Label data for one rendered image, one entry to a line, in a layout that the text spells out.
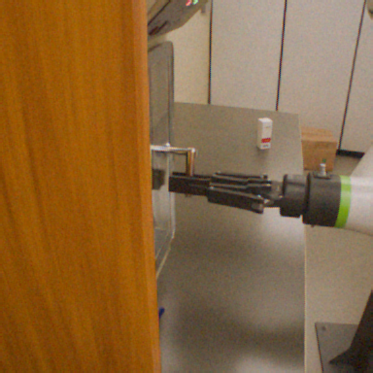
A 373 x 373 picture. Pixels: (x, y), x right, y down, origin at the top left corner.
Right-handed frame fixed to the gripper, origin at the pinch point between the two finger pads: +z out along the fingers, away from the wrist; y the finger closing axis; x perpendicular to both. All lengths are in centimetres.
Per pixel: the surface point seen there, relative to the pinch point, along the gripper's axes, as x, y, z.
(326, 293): 100, -115, -54
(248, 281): 20.4, -2.0, -12.6
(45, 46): -25.2, 37.5, 4.0
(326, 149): 60, -259, -60
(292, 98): 26, -291, -29
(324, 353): 104, -74, -51
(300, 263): 19.3, -9.7, -23.3
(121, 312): 2.2, 33.9, -0.3
